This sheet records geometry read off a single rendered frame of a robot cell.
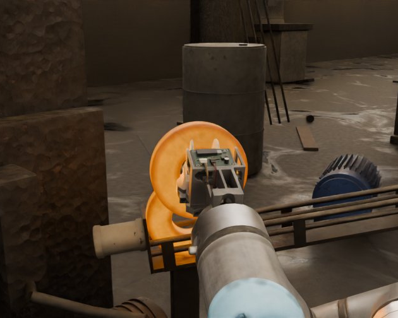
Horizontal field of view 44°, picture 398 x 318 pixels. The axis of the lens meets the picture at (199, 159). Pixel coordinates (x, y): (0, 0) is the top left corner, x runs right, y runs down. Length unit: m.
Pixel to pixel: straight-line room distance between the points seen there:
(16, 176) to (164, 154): 0.26
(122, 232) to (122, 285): 1.23
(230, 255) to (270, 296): 0.07
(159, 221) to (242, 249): 0.40
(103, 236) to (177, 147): 0.24
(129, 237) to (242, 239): 0.39
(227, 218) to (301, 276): 1.66
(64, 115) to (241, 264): 0.60
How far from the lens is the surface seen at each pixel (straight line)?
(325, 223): 0.96
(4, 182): 0.87
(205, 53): 3.27
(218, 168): 0.63
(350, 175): 2.50
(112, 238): 0.90
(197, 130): 0.76
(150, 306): 0.98
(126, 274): 2.20
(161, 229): 0.91
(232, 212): 0.57
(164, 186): 0.77
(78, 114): 1.03
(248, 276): 0.50
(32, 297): 0.91
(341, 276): 2.25
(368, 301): 0.57
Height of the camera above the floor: 1.05
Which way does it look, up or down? 16 degrees down
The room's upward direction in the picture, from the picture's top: straight up
